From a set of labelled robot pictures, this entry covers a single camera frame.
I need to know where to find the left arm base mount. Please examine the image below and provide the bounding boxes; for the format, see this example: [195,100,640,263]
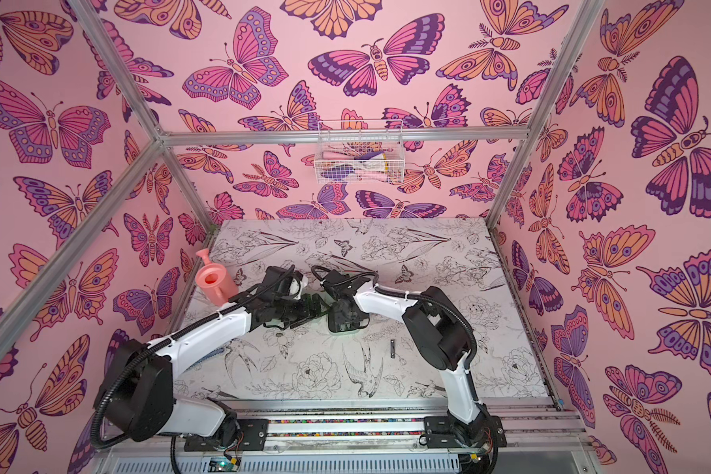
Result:
[184,419,270,452]

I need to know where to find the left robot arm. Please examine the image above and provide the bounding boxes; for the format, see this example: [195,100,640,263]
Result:
[90,267,328,450]

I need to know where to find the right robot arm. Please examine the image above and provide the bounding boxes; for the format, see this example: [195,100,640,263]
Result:
[311,266,483,427]

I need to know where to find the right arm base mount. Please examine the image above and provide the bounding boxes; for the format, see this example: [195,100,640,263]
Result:
[423,413,508,451]

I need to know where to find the pink watering can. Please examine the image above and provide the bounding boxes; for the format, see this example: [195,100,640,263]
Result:
[195,249,238,307]

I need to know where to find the green case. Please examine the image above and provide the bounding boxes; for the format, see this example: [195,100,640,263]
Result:
[308,294,371,334]

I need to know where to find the white wire wall basket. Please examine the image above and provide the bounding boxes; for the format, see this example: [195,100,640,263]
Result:
[311,118,406,185]

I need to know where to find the green circuit board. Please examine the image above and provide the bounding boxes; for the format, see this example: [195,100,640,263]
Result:
[207,456,240,473]

